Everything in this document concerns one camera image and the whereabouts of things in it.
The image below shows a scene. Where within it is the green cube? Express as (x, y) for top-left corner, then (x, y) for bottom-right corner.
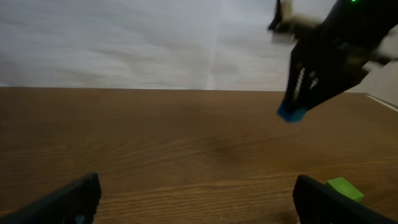
(325, 177), (365, 203)

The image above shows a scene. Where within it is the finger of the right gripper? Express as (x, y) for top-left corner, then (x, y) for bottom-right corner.
(284, 52), (368, 108)

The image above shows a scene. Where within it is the blue cube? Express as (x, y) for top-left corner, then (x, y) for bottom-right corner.
(276, 99), (310, 124)

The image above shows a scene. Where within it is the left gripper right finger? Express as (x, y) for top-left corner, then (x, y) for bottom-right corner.
(292, 174), (398, 224)

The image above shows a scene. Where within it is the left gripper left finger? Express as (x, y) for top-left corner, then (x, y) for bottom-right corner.
(0, 172), (103, 224)

